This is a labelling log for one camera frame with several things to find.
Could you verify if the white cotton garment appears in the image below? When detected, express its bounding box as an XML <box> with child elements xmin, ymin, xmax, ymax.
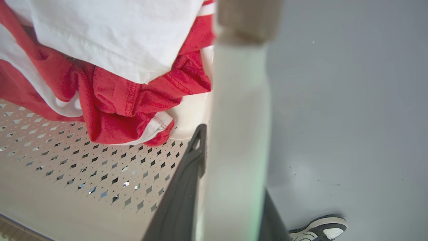
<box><xmin>5</xmin><ymin>0</ymin><xmax>204</xmax><ymax>84</ymax></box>

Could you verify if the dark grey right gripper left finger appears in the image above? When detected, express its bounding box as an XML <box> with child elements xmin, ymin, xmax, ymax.
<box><xmin>142</xmin><ymin>124</ymin><xmax>207</xmax><ymax>241</ymax></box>

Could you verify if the white perforated plastic laundry basket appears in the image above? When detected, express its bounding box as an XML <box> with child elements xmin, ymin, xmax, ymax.
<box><xmin>0</xmin><ymin>0</ymin><xmax>283</xmax><ymax>241</ymax></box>

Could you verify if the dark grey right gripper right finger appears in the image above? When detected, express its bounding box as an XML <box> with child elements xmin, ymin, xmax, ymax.
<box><xmin>258</xmin><ymin>189</ymin><xmax>291</xmax><ymax>241</ymax></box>

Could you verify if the grey and white sneaker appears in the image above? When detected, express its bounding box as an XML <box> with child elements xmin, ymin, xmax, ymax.
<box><xmin>289</xmin><ymin>216</ymin><xmax>348</xmax><ymax>241</ymax></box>

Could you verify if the red garment with white stripes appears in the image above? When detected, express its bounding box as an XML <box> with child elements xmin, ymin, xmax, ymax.
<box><xmin>0</xmin><ymin>0</ymin><xmax>215</xmax><ymax>147</ymax></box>

